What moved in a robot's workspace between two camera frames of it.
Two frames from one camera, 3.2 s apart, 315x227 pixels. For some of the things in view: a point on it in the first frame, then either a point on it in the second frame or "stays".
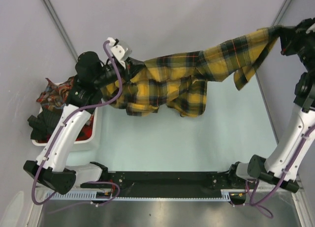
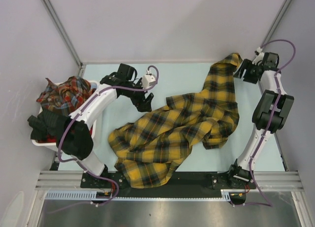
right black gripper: (292, 36) -> (247, 63)
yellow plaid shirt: (178, 84) -> (148, 150)
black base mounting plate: (171, 184) stays
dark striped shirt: (44, 124) stays
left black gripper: (133, 66) -> (142, 104)
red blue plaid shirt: (55, 96) stays
